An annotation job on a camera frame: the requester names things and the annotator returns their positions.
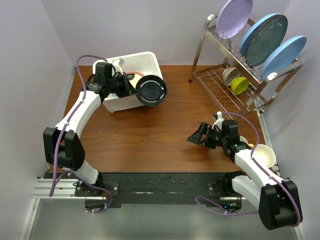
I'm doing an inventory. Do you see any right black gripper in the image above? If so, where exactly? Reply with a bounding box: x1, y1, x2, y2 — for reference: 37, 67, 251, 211
187, 122, 227, 150

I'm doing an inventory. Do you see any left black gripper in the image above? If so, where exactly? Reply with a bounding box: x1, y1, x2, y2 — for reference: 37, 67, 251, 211
106, 72, 138, 98

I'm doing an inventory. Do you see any pink plastic plate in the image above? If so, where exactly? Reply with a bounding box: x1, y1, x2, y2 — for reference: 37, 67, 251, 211
125, 71, 145, 77

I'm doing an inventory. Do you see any black glossy plate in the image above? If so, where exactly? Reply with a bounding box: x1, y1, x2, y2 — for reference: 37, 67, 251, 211
135, 75, 167, 107

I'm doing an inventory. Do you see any cream plate black brushstroke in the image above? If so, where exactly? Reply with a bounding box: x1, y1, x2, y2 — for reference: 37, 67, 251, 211
129, 75, 142, 89

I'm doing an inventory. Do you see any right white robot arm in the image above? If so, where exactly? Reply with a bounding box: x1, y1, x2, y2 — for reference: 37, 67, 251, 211
187, 117, 303, 230

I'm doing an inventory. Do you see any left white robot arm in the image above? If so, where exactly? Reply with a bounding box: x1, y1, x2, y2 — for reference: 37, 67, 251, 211
43, 59, 136, 197

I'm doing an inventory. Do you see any white plastic bin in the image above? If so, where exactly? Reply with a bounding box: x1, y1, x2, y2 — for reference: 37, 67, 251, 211
92, 51, 163, 113

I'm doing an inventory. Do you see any cream cup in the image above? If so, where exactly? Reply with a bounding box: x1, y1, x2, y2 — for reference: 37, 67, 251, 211
239, 136, 248, 144
253, 144, 276, 168

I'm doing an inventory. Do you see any lime green bowl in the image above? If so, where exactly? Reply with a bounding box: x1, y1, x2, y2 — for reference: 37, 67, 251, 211
231, 76, 250, 96

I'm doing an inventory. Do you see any patterned white bowl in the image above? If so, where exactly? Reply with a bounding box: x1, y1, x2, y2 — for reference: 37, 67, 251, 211
222, 67, 241, 87

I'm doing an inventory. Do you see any steel dish rack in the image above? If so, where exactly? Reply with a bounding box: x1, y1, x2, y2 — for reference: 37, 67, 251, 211
188, 14, 303, 116

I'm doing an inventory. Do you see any light blue plate behind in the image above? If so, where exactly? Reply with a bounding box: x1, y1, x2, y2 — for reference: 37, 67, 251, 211
240, 13, 278, 56

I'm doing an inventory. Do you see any light blue plate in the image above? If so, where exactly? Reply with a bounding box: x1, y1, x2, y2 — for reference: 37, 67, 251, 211
260, 35, 307, 80
240, 13, 278, 56

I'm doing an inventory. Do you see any dark teal plate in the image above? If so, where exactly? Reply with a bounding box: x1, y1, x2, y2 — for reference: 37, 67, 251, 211
245, 14, 288, 67

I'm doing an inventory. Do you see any light blue plate front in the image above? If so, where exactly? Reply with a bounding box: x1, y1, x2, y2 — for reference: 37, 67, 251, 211
260, 35, 307, 80

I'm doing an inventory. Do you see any lavender plate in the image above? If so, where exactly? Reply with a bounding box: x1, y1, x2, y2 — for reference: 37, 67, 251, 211
216, 0, 253, 39

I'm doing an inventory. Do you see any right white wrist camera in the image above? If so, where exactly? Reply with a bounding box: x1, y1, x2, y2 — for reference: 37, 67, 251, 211
212, 111, 224, 130

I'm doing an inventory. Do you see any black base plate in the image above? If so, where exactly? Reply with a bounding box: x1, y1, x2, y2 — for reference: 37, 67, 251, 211
57, 171, 246, 210

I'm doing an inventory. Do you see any aluminium rail frame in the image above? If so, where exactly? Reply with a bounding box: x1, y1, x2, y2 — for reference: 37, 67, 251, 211
20, 173, 307, 240

